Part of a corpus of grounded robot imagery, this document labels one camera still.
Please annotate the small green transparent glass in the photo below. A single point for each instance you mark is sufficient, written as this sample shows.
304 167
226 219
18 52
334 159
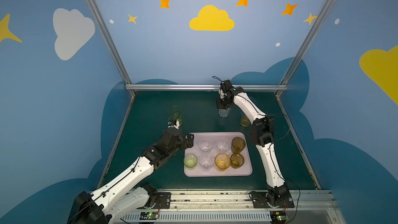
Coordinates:
190 161

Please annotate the right green circuit board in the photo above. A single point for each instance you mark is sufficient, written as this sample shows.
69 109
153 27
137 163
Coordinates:
278 217

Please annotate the table edge rail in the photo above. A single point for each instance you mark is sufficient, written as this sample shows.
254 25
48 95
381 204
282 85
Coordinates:
114 147
299 145

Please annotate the aluminium frame post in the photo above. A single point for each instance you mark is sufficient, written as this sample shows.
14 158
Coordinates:
310 36
92 4

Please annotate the clear faceted glass one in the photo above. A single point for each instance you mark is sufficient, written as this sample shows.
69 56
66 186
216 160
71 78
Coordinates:
206 161

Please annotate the right table edge rail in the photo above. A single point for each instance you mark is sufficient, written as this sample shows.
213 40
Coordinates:
299 145

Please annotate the clear faceted glass three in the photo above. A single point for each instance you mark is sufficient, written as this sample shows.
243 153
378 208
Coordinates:
222 145

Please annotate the white plastic tray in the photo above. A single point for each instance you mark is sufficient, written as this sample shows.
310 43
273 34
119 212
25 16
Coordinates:
214 139

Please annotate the short yellow transparent glass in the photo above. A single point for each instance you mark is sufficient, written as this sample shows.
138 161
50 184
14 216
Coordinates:
222 161

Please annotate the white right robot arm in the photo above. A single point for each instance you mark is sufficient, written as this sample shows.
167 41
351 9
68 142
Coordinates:
262 135

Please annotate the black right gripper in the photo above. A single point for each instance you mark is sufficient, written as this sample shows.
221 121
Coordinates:
224 103

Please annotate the green circuit board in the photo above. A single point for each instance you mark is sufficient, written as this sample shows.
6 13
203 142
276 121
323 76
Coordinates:
148 216
278 217

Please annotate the tall green transparent glass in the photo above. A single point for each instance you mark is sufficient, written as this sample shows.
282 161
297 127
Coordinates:
176 115

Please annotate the left aluminium frame post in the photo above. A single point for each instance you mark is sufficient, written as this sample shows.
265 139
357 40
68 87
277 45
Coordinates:
92 4

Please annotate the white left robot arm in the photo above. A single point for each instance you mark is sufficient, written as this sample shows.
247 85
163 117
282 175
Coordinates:
121 195

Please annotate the left green circuit board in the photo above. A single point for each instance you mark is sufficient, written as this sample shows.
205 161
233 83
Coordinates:
148 216

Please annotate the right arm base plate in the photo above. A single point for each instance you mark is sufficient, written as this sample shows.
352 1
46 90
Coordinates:
261 199

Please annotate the dimpled amber glass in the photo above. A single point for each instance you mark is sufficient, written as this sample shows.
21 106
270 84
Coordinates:
237 160
238 144

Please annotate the left table edge rail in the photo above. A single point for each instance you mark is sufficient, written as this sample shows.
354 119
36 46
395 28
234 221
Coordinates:
114 147

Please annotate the white vented cable duct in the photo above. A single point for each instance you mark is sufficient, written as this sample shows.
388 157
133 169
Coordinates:
212 217

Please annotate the clear faceted glass four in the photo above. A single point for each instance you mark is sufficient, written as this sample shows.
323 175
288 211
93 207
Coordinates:
224 112

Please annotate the right aluminium frame post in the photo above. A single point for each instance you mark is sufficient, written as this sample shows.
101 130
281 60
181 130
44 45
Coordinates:
310 36

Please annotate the clear faceted glass two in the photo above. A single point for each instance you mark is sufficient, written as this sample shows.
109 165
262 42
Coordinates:
205 145

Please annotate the horizontal aluminium frame rail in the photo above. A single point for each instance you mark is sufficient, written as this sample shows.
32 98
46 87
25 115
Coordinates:
165 87

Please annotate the tall yellow transparent glass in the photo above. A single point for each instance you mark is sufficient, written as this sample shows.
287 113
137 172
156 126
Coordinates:
244 121

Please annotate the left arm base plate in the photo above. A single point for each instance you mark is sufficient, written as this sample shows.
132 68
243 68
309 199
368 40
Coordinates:
160 200

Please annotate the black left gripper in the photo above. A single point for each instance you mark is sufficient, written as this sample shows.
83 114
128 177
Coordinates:
175 129

